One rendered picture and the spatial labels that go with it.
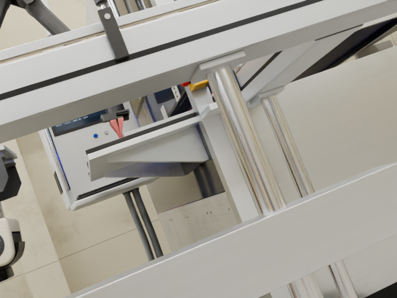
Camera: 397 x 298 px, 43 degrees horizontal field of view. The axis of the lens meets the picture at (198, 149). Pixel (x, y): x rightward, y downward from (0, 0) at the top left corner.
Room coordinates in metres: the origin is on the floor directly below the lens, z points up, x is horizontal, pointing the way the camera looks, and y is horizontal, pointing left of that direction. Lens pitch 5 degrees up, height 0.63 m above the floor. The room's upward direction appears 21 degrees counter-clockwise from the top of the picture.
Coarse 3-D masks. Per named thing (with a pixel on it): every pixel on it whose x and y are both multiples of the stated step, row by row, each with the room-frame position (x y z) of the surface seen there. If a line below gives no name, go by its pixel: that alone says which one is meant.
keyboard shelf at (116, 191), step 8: (128, 184) 2.41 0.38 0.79; (136, 184) 2.42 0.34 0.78; (144, 184) 2.60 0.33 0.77; (104, 192) 2.36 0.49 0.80; (112, 192) 2.37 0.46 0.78; (120, 192) 2.45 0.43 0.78; (80, 200) 2.32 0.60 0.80; (88, 200) 2.33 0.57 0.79; (96, 200) 2.38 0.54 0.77; (72, 208) 2.42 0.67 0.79; (80, 208) 2.48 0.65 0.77
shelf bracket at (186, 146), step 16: (192, 128) 1.79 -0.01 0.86; (144, 144) 1.75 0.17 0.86; (160, 144) 1.76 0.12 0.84; (176, 144) 1.77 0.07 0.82; (192, 144) 1.79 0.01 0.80; (112, 160) 1.72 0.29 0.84; (128, 160) 1.73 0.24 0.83; (144, 160) 1.74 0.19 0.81; (160, 160) 1.75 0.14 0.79; (176, 160) 1.77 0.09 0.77; (192, 160) 1.78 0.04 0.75
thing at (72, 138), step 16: (96, 112) 2.63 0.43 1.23; (64, 128) 2.56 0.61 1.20; (80, 128) 2.59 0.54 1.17; (96, 128) 2.62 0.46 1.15; (128, 128) 2.68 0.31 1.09; (48, 144) 2.52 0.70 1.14; (64, 144) 2.55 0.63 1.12; (80, 144) 2.58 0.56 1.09; (96, 144) 2.61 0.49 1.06; (64, 160) 2.54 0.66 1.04; (80, 160) 2.57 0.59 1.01; (80, 176) 2.56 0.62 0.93; (64, 192) 2.53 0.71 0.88; (80, 192) 2.55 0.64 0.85
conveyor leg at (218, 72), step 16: (208, 64) 0.87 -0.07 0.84; (224, 64) 0.90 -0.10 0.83; (192, 80) 0.94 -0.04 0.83; (208, 80) 0.92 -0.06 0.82; (224, 80) 0.90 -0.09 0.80; (224, 96) 0.90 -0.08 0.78; (240, 96) 0.91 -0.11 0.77; (224, 112) 0.91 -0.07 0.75; (240, 112) 0.90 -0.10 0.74; (240, 128) 0.90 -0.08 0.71; (240, 144) 0.90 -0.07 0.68; (256, 144) 0.90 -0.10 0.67; (240, 160) 0.92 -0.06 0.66; (256, 160) 0.90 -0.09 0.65; (256, 176) 0.90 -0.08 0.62; (272, 176) 0.91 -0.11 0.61; (256, 192) 0.91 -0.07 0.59; (272, 192) 0.90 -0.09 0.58; (272, 208) 0.90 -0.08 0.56; (304, 288) 0.90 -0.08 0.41
